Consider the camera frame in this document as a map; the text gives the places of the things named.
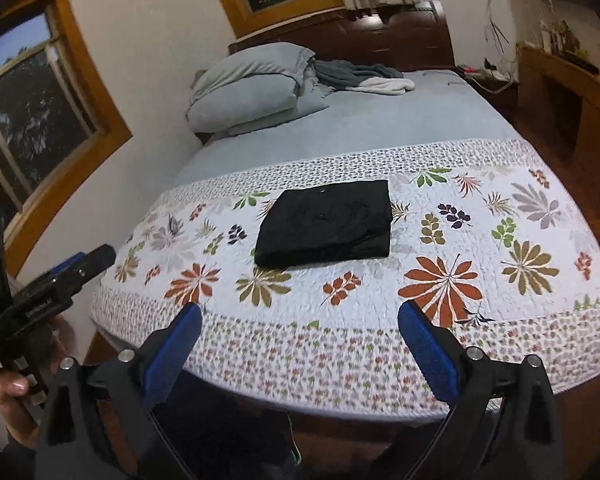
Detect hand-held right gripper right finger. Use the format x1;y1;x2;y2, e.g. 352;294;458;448
397;302;567;480

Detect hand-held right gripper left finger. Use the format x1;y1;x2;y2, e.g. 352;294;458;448
32;302;204;480

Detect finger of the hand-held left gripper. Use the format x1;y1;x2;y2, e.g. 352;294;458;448
39;244;117;294

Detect black pants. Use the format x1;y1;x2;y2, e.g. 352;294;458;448
254;179;394;268

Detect person's left hand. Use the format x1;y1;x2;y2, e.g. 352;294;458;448
0;366;45;450

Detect floral quilt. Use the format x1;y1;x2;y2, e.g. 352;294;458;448
90;137;600;421

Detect grey pillow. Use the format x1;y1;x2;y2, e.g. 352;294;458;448
186;77;331;137
192;42;317;111

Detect grey bed sheet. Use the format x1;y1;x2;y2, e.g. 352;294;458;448
172;70;523;188

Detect white cloth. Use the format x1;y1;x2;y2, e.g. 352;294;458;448
352;77;416;96

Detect dark wooden nightstand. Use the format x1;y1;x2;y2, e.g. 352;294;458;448
460;67;520;107

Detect white power strip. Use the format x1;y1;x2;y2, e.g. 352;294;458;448
457;65;511;82

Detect grey blanket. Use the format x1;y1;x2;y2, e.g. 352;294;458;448
307;59;406;96

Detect wooden desk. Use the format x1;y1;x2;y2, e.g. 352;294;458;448
517;42;600;186

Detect dark wooden headboard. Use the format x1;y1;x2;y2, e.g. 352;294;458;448
228;0;456;73

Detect desk clutter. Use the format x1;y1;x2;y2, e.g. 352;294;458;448
539;0;600;75

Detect wall cables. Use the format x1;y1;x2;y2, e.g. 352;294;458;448
482;0;512;68

